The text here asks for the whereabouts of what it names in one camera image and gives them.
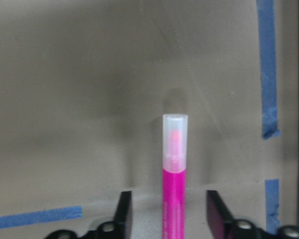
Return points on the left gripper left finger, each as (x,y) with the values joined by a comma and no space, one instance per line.
(123,216)

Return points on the pink marker pen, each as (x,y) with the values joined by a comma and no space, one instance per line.
(174,156)

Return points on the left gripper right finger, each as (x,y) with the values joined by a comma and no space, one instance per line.
(219,218)

